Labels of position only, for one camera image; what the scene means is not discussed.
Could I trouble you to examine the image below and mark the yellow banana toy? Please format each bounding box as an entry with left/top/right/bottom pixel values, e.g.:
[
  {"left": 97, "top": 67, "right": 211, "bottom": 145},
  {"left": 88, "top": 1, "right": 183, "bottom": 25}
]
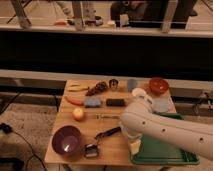
[{"left": 68, "top": 85, "right": 89, "bottom": 92}]

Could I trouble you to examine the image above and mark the blue cup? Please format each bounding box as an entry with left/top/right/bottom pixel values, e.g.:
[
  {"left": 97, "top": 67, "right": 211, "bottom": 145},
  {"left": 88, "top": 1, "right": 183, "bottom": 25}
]
[{"left": 127, "top": 79, "right": 137, "bottom": 92}]

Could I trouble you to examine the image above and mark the yellow apple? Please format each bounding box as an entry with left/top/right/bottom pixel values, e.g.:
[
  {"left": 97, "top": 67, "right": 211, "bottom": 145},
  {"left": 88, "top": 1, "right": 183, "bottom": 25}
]
[{"left": 72, "top": 107, "right": 85, "bottom": 121}]

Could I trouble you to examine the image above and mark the bunch of dark grapes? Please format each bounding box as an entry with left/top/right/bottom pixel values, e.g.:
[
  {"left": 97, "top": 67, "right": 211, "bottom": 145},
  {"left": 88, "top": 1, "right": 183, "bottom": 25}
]
[{"left": 86, "top": 81, "right": 108, "bottom": 96}]

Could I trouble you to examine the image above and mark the white cup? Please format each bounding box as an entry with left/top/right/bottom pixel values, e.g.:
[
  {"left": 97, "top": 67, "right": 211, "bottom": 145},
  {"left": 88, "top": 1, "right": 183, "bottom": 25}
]
[{"left": 132, "top": 88, "right": 146, "bottom": 97}]

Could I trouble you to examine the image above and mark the small metal cup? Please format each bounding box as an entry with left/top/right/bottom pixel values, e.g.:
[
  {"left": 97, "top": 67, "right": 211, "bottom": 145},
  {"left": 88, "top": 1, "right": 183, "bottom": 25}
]
[{"left": 109, "top": 79, "right": 119, "bottom": 91}]

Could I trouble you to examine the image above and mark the light blue cloth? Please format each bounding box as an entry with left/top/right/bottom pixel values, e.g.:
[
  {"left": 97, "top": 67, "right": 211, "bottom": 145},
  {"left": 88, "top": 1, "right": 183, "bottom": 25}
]
[{"left": 153, "top": 98, "right": 170, "bottom": 113}]

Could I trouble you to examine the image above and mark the red bowl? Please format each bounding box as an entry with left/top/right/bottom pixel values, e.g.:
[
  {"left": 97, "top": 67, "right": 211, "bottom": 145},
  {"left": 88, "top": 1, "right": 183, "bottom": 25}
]
[{"left": 149, "top": 77, "right": 169, "bottom": 95}]

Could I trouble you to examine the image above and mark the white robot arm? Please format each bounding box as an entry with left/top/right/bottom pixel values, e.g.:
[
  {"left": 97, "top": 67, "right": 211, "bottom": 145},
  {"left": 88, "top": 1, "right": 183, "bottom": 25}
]
[{"left": 120, "top": 95, "right": 213, "bottom": 160}]

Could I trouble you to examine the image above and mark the metal fork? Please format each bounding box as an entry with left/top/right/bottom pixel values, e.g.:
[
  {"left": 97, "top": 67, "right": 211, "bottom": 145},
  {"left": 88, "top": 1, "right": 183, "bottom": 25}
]
[{"left": 96, "top": 115, "right": 120, "bottom": 119}]

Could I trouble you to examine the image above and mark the black rectangular block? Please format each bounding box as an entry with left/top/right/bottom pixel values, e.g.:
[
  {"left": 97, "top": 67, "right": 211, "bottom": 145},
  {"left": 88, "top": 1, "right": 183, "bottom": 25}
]
[{"left": 106, "top": 99, "right": 125, "bottom": 107}]

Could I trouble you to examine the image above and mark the purple bowl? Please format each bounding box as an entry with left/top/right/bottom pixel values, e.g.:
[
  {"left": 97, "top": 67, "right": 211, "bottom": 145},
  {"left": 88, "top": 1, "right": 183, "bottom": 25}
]
[{"left": 52, "top": 125, "right": 82, "bottom": 156}]

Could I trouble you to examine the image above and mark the wooden table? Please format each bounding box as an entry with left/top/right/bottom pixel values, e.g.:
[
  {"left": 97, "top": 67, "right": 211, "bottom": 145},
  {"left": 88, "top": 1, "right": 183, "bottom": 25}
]
[{"left": 44, "top": 79, "right": 178, "bottom": 167}]

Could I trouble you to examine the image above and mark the black floor cable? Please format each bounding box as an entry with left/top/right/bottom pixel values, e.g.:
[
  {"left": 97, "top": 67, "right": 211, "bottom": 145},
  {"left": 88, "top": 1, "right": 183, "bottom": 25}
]
[{"left": 0, "top": 122, "right": 48, "bottom": 171}]

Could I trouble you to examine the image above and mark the blue sponge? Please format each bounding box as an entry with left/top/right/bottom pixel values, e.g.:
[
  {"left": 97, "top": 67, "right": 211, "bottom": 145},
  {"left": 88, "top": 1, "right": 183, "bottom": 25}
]
[{"left": 84, "top": 98, "right": 102, "bottom": 108}]

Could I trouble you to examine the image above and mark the green plastic tray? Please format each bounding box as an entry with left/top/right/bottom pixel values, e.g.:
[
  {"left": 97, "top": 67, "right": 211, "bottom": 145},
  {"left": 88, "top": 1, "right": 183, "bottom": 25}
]
[{"left": 130, "top": 112, "right": 201, "bottom": 166}]

